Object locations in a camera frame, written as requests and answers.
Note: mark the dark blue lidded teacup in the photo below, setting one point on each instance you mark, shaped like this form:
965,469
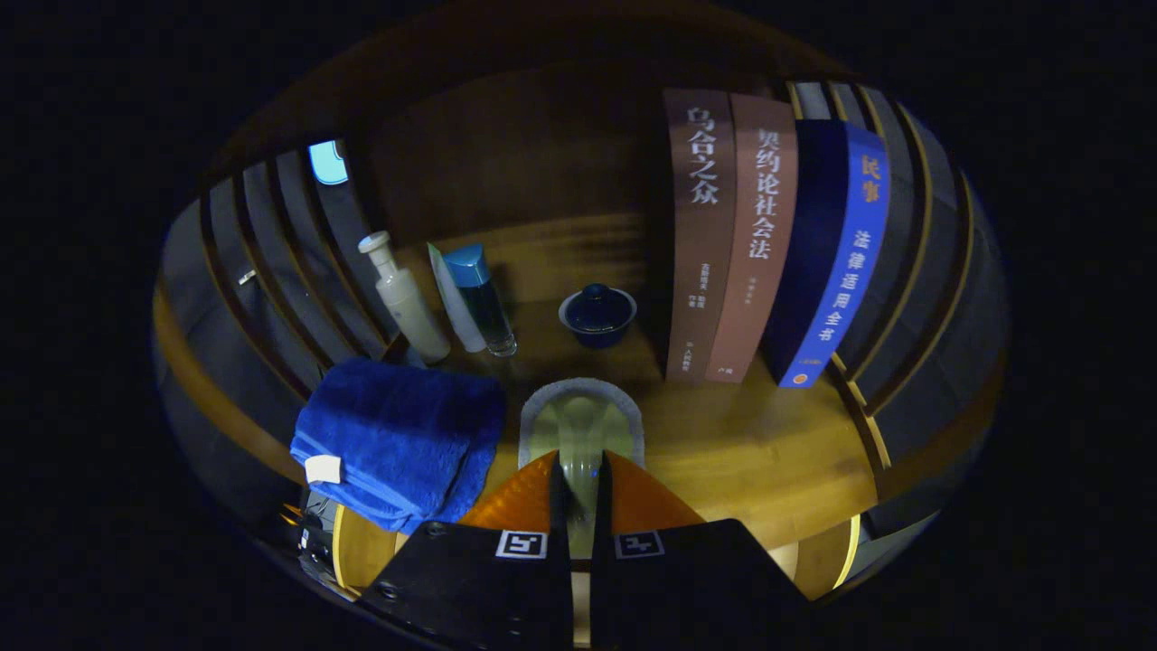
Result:
597,312

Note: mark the blue folded towel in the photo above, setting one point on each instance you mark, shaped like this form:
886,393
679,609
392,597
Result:
398,425

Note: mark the blue book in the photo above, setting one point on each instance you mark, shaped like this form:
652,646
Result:
845,262

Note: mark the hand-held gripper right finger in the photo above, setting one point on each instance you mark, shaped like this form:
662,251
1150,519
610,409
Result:
687,583

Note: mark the teal capped bottle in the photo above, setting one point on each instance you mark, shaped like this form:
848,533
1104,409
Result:
484,303

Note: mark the yellow-green brush with white pad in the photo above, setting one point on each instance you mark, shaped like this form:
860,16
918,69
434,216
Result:
578,416

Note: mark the white pump bottle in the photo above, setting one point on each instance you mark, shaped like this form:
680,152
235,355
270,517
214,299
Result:
411,307

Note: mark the white and green box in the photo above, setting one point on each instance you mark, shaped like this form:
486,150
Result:
456,307

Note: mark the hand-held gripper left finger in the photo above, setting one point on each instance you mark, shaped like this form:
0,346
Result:
488,579

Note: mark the wooden countertop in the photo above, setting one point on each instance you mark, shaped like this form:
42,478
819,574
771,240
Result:
741,443

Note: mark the brown book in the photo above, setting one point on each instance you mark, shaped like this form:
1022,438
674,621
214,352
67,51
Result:
750,271
700,253

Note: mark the wooden cabinet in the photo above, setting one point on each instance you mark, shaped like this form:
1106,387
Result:
506,163

